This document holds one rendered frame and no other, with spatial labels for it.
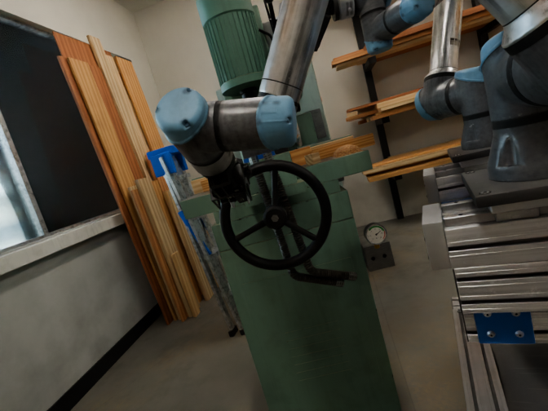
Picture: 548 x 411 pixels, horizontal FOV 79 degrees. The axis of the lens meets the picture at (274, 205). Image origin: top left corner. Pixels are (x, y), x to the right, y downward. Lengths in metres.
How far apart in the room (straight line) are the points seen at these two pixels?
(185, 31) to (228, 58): 2.73
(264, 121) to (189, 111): 0.10
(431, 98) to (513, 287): 0.70
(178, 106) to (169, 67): 3.39
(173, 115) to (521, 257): 0.59
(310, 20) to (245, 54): 0.55
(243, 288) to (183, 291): 1.45
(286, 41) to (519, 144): 0.40
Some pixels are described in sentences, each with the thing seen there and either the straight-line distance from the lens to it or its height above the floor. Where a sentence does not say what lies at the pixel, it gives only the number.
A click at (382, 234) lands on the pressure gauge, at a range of 1.03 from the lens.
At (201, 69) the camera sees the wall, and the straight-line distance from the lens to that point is 3.74.
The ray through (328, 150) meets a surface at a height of 0.92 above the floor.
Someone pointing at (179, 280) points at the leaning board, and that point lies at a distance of 2.53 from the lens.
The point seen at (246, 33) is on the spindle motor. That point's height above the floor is 1.34.
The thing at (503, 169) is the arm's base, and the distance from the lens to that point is 0.67.
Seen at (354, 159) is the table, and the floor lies 0.88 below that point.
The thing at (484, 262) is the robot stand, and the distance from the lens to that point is 0.69.
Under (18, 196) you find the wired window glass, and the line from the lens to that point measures 2.26.
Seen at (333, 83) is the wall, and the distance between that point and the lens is 3.48.
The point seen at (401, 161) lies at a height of 0.61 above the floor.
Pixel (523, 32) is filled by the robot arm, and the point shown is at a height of 1.02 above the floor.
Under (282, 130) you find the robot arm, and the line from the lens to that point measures 0.47.
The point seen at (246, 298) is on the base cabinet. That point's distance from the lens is 1.13.
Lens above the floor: 0.97
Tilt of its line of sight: 9 degrees down
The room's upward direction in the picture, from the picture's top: 16 degrees counter-clockwise
